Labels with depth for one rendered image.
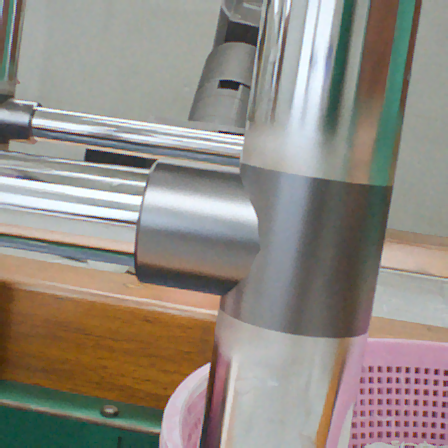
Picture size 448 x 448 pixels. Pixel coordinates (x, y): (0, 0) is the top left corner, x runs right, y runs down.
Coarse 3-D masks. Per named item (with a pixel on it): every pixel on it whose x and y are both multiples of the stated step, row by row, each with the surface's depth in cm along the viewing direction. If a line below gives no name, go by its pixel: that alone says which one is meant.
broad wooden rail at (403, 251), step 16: (384, 240) 76; (400, 240) 76; (416, 240) 78; (432, 240) 79; (384, 256) 74; (400, 256) 74; (416, 256) 75; (432, 256) 75; (416, 272) 74; (432, 272) 74
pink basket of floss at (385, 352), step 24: (384, 360) 36; (408, 360) 37; (432, 360) 37; (192, 384) 27; (360, 384) 36; (384, 384) 36; (408, 384) 36; (432, 384) 37; (168, 408) 25; (192, 408) 26; (360, 408) 35; (384, 408) 36; (408, 408) 36; (432, 408) 37; (168, 432) 23; (192, 432) 26; (360, 432) 35; (384, 432) 36; (408, 432) 36; (432, 432) 36
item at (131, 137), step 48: (0, 0) 36; (0, 48) 36; (0, 96) 37; (0, 144) 37; (96, 144) 37; (144, 144) 36; (192, 144) 36; (240, 144) 36; (0, 384) 40; (0, 432) 38; (48, 432) 38; (96, 432) 37; (144, 432) 37
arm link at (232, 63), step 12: (216, 48) 67; (228, 48) 66; (240, 48) 66; (252, 48) 66; (216, 60) 66; (228, 60) 65; (240, 60) 65; (252, 60) 66; (204, 72) 66; (216, 72) 64; (228, 72) 64; (240, 72) 64; (252, 72) 65; (204, 84) 64; (228, 84) 64; (240, 84) 64
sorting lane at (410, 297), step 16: (32, 256) 58; (48, 256) 59; (128, 272) 57; (384, 272) 72; (400, 272) 73; (384, 288) 65; (400, 288) 66; (416, 288) 67; (432, 288) 68; (384, 304) 59; (400, 304) 60; (416, 304) 61; (432, 304) 61; (416, 320) 55; (432, 320) 56
